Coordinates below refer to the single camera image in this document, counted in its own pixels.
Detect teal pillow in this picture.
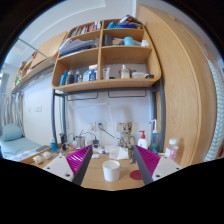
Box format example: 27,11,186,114
3,123,23,142

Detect white tissue paper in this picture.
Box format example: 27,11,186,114
109,146,129,160

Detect striped green white towel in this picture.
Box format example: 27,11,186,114
203,59,224,163

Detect white paper cup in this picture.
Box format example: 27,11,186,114
102,160,120,182

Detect row of books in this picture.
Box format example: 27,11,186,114
70,20,102,37

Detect clear blue spray bottle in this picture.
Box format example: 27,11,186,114
150,119,160,154

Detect Groot figurine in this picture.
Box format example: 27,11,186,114
119,122,136,150

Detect wooden wall shelf unit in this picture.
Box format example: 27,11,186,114
52,19,161,92

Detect white lotion bottle on shelf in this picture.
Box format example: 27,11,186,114
121,65,130,78

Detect red round coaster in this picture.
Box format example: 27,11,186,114
130,170,142,180

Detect teal mug on shelf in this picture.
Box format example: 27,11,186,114
124,36,134,46

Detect small blue bottle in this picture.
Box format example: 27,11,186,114
50,138,57,152

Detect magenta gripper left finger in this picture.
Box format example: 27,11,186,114
66,145,93,185

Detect white computer mouse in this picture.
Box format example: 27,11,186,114
92,154,101,159

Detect white bowl on shelf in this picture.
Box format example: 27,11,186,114
132,72,149,78

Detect tall wooden wardrobe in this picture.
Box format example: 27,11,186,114
137,5,217,167

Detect pink labelled water bottle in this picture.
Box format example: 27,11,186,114
165,138,178,160

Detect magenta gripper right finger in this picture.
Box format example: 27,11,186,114
134,146,160,185

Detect folded grey clothes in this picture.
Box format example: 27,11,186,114
58,38,96,55

